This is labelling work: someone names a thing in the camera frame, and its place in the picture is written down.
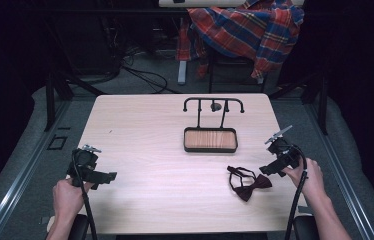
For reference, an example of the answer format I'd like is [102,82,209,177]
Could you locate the white table leg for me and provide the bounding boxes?
[177,59,188,86]

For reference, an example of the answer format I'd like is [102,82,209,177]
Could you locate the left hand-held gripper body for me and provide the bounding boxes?
[66,144,103,188]

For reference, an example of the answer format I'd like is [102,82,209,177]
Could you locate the black rack with wooden tray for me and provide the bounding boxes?
[182,96,245,154]

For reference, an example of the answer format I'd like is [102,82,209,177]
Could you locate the black chair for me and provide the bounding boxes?
[207,46,267,94]

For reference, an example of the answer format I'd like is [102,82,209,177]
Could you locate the black metal stand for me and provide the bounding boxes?
[43,63,106,132]

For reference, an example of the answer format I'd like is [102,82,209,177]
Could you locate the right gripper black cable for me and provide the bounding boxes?
[284,143,309,240]

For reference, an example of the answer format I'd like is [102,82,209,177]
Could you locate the black floor cables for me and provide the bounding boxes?
[74,46,183,95]

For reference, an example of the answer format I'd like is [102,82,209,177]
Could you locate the dark red bow tie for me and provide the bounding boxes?
[226,165,273,203]

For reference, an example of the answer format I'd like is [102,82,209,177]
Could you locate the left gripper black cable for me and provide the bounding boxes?
[71,148,99,240]

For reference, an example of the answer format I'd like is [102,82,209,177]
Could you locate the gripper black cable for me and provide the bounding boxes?
[71,148,99,240]
[284,143,309,240]

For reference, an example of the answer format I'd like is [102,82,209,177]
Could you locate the person's left hand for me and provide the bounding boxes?
[52,178,94,222]

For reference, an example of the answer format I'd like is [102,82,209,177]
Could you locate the black armrest pad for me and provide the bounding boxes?
[68,213,91,240]
[292,214,321,240]

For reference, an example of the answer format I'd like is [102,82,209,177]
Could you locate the red blue plaid shirt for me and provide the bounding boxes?
[175,0,306,80]

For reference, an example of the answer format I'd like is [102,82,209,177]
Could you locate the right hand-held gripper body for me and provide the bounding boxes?
[264,125,302,169]

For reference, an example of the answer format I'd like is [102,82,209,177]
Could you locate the person's right hand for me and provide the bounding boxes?
[281,157,327,205]

